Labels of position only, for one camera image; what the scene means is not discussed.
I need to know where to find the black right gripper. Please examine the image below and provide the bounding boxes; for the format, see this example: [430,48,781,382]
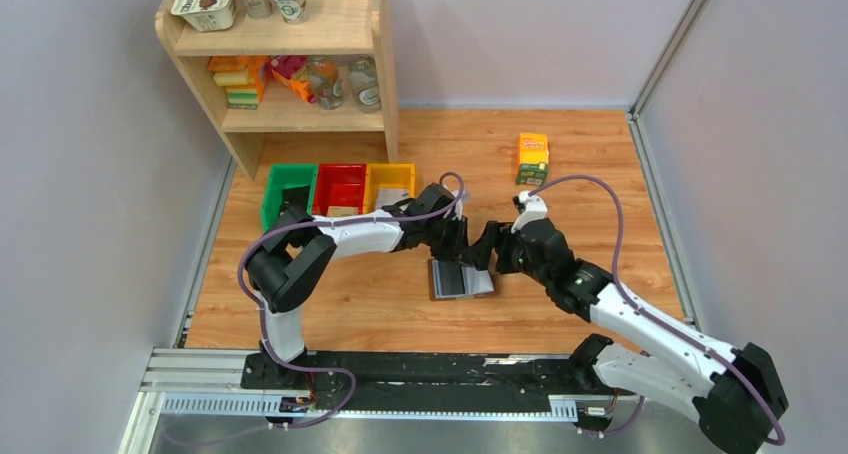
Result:
[465,221,550,288]

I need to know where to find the brown leather card holder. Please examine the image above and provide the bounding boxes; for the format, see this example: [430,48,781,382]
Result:
[428,259,498,301]

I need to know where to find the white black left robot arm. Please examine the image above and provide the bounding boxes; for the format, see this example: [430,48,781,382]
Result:
[237,172,465,389]

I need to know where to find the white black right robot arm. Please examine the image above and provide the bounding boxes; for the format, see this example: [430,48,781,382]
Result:
[459,217,789,453]

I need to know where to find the white cards in yellow bin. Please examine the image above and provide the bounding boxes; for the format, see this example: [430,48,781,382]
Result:
[374,188,410,210]

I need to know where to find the tan card in red bin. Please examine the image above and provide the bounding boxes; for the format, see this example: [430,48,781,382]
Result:
[327,206,359,217]

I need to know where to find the yellow plastic bin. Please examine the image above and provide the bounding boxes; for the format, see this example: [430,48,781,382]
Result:
[362,163,417,213]

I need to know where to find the orange green carton box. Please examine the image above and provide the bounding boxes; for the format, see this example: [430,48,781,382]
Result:
[515,132,550,186]

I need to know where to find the red plastic bin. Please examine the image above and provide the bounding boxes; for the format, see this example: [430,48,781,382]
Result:
[312,164,367,217]

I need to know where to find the green plastic bin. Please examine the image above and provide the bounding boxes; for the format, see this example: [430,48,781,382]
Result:
[260,164,319,231]

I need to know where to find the right glass jar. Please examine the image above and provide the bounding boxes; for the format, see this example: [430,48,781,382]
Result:
[348,55,381,113]

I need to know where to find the glass jar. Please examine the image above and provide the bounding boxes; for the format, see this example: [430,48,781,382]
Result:
[348,55,381,113]
[307,55,343,110]

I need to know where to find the left glass jar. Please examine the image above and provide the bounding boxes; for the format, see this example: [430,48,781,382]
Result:
[307,55,343,110]

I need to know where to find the wooden shelf unit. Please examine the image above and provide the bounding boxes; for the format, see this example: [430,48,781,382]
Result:
[155,0,400,178]

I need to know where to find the orange pink snack bag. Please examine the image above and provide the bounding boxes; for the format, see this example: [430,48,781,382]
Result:
[268,55,315,104]

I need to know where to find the stack of sponges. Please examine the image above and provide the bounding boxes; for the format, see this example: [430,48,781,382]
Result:
[207,55,270,110]

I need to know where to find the yoghurt tub with chocolate label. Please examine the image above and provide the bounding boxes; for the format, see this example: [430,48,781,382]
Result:
[170,0,236,32]

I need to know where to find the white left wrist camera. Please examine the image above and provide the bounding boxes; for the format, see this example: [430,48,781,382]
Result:
[451,190,471,219]

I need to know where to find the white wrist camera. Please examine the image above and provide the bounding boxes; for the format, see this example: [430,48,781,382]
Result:
[511,191,548,233]
[451,190,471,219]

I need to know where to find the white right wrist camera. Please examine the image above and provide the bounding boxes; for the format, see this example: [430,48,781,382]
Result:
[511,191,548,233]

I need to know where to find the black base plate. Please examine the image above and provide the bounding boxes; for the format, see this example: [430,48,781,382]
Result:
[240,351,613,413]

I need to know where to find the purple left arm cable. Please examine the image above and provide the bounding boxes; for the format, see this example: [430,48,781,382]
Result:
[237,171,466,432]

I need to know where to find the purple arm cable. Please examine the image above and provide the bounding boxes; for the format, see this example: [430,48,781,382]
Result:
[523,175,787,447]
[237,171,466,432]

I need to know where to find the aluminium frame rail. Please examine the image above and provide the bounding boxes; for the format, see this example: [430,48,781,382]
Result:
[119,348,763,454]

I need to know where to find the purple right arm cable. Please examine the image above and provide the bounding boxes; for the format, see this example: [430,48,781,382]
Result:
[523,175,787,447]

